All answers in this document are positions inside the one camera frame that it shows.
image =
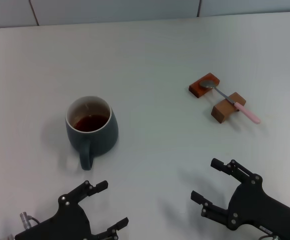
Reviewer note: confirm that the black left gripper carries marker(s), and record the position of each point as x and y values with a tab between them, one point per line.
65	222

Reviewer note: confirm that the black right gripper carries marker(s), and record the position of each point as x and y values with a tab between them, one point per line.
255	205

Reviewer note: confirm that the dark grey ceramic mug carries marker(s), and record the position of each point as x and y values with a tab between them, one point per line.
102	142

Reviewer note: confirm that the light brown wooden block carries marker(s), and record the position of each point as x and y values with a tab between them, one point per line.
221	112

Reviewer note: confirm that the reddish brown wooden block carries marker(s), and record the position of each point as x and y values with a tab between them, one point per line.
197	91

